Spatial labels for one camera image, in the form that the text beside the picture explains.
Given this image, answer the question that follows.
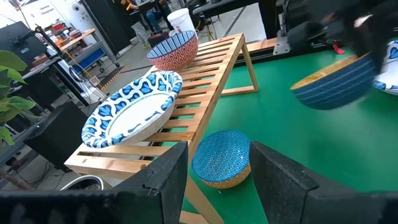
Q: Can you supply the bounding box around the person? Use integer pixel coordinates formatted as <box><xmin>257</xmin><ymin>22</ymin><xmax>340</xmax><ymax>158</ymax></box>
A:
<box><xmin>121</xmin><ymin>0</ymin><xmax>175</xmax><ymax>32</ymax></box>

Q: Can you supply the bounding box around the blue wave bowl orange outside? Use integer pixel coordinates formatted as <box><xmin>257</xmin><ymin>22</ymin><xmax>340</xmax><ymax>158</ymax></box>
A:
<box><xmin>191</xmin><ymin>129</ymin><xmax>251</xmax><ymax>190</ymax></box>

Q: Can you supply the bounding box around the striped bowl red wavy outside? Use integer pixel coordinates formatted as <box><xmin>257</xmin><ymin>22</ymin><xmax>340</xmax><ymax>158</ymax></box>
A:
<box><xmin>146</xmin><ymin>30</ymin><xmax>199</xmax><ymax>72</ymax></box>

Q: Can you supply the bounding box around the wooden slatted shelf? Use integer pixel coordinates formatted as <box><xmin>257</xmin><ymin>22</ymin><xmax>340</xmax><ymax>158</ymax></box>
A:
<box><xmin>64</xmin><ymin>32</ymin><xmax>259</xmax><ymax>224</ymax></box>

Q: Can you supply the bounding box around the green leafy plant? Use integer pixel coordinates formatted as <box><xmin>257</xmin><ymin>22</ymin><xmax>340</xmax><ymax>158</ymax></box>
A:
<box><xmin>0</xmin><ymin>50</ymin><xmax>41</xmax><ymax>191</ymax></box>

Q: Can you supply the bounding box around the yellow inside blue striped bowl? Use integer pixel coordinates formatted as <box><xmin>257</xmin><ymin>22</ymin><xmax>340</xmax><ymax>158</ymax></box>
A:
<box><xmin>290</xmin><ymin>52</ymin><xmax>379</xmax><ymax>111</ymax></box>

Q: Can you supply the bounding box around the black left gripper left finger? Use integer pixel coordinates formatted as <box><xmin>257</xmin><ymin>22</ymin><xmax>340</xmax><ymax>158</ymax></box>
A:
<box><xmin>0</xmin><ymin>141</ymin><xmax>189</xmax><ymax>224</ymax></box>

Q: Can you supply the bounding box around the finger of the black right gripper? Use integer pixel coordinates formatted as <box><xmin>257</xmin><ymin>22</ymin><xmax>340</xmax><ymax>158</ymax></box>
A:
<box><xmin>369</xmin><ymin>40</ymin><xmax>390</xmax><ymax>74</ymax></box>

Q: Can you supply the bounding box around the wooden top workbench cart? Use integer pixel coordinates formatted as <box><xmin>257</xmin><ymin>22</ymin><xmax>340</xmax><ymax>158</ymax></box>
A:
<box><xmin>30</xmin><ymin>28</ymin><xmax>121</xmax><ymax>78</ymax></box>

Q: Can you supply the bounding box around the blue patterned paper plate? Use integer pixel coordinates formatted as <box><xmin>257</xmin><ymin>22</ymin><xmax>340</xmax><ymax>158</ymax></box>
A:
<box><xmin>373</xmin><ymin>40</ymin><xmax>398</xmax><ymax>96</ymax></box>
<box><xmin>81</xmin><ymin>70</ymin><xmax>183</xmax><ymax>149</ymax></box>

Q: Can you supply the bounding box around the white plastic bucket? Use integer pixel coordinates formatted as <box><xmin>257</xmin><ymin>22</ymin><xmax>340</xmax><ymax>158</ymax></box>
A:
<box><xmin>167</xmin><ymin>7</ymin><xmax>197</xmax><ymax>37</ymax></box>

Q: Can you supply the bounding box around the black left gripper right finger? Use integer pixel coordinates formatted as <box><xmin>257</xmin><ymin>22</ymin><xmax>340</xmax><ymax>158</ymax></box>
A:
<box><xmin>249</xmin><ymin>141</ymin><xmax>398</xmax><ymax>224</ymax></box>

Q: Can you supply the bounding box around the black box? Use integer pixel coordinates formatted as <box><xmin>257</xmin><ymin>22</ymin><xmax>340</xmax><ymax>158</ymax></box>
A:
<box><xmin>24</xmin><ymin>101</ymin><xmax>90</xmax><ymax>170</ymax></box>

